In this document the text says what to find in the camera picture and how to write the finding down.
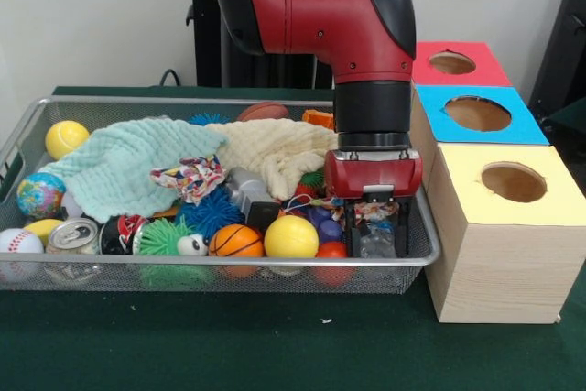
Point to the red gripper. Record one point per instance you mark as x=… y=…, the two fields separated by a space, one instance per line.
x=371 y=173

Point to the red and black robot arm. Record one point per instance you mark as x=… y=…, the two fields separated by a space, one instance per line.
x=320 y=6

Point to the wooden box with three holes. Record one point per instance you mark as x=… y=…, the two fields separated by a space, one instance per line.
x=503 y=272

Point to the red-orange ball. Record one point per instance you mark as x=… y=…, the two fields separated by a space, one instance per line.
x=332 y=250

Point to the smooth yellow ball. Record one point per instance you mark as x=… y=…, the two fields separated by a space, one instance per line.
x=290 y=236

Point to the cream waffle cloth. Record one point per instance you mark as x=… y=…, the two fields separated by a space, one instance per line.
x=274 y=144

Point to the small orange basketball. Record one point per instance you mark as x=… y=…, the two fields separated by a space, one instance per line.
x=235 y=241

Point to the green spiky toy with eyes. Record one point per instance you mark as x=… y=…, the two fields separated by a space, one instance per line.
x=158 y=237

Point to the mint green waffle cloth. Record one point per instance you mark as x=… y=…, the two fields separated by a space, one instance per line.
x=119 y=162

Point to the silver drink can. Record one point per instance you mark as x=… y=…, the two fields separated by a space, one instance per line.
x=73 y=233

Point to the yellow ball with seam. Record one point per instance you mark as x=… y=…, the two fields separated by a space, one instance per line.
x=66 y=139

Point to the globe print ball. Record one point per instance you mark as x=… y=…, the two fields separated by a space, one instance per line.
x=40 y=195

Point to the white baseball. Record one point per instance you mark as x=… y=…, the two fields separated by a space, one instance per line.
x=18 y=244

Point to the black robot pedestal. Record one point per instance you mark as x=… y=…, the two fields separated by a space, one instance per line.
x=206 y=43

